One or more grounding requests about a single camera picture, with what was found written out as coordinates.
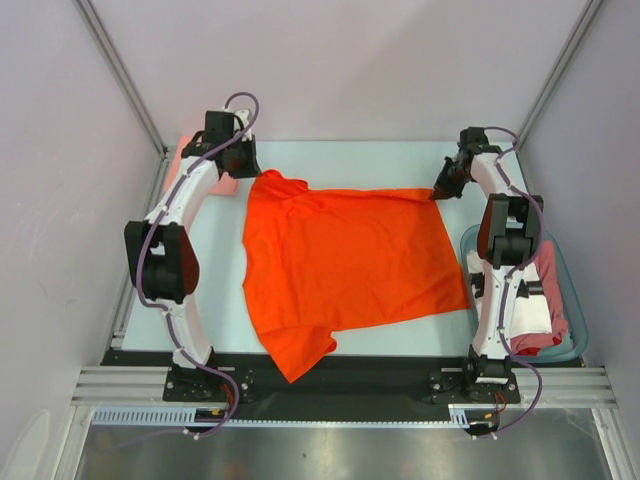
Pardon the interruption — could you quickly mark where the orange polo t-shirt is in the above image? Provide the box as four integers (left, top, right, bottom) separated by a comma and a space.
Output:
243, 170, 470, 382

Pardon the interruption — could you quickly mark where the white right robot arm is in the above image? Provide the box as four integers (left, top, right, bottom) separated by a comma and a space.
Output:
431, 127, 545, 403

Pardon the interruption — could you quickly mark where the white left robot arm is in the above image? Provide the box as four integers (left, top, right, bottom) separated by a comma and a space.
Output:
124, 106, 261, 400

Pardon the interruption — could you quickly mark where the folded pink t-shirt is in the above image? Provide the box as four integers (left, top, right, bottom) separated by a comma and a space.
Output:
162, 135, 239, 197

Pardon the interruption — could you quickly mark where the pink garment in bin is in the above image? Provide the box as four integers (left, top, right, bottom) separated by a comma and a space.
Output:
510, 240, 569, 356

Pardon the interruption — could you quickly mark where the teal plastic laundry bin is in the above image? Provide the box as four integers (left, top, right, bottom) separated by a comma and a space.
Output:
458, 222, 591, 365

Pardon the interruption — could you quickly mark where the aluminium frame post left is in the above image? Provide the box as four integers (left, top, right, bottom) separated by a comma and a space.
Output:
74, 0, 169, 160

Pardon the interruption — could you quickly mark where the aluminium frame post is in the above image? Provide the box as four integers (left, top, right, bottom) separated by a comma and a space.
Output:
74, 0, 169, 160
517, 0, 608, 148

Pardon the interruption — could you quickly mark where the aluminium frame post right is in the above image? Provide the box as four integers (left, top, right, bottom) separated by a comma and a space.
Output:
517, 0, 608, 148

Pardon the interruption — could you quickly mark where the blue slotted cable duct right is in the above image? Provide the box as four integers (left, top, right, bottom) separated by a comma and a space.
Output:
449, 404, 527, 435

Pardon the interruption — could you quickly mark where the blue slotted cable duct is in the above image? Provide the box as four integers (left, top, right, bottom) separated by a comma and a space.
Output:
93, 406, 226, 428
449, 404, 527, 435

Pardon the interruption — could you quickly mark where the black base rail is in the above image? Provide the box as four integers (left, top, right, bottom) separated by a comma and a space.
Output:
99, 350, 531, 422

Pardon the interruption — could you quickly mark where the aluminium front rail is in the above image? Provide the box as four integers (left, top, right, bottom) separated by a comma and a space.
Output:
71, 366, 617, 409

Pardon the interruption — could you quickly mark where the blue slotted cable duct left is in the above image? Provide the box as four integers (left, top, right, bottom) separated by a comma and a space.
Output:
93, 406, 226, 428

